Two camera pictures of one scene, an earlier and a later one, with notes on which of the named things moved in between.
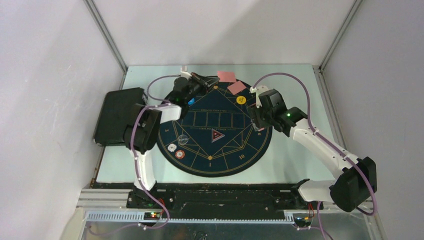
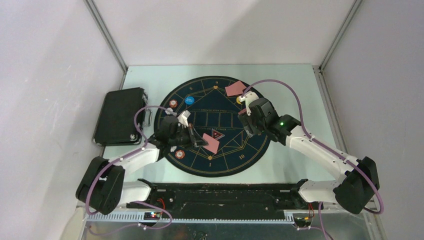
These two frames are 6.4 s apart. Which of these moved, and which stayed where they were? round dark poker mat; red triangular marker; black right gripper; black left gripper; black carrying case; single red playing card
Moved: black right gripper; single red playing card; black left gripper
Stayed: red triangular marker; black carrying case; round dark poker mat
